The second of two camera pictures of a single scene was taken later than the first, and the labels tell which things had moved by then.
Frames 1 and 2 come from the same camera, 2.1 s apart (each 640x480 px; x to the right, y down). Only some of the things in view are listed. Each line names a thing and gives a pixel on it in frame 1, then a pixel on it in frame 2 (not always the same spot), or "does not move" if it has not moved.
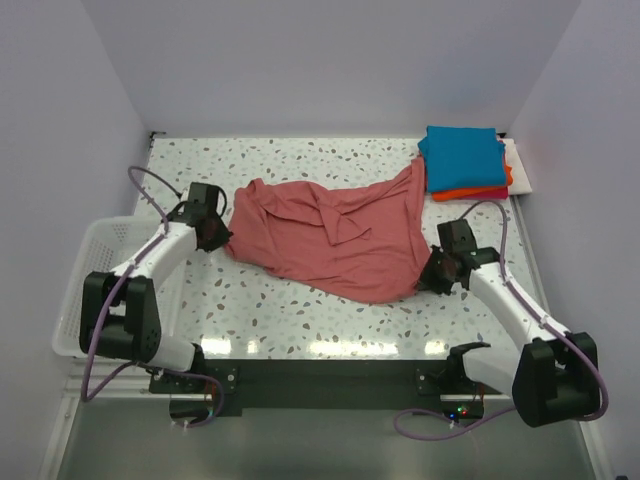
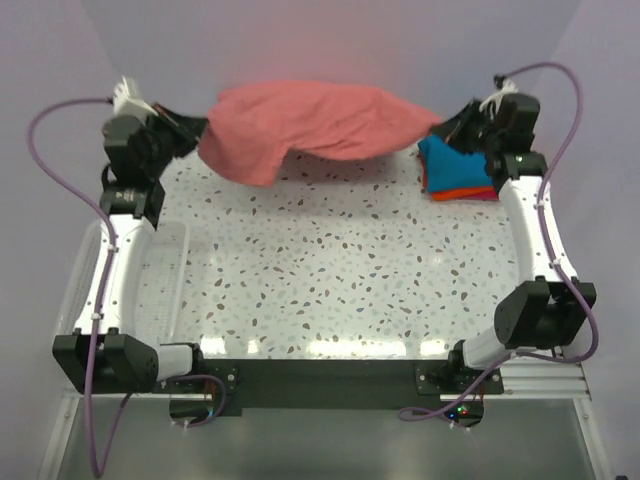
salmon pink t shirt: (366, 245) -> (253, 129)
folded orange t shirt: (457, 194) does not move
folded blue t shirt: (458, 158) does not move
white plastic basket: (100, 246) does not move
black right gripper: (427, 280) -> (453, 130)
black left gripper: (224, 234) -> (195, 126)
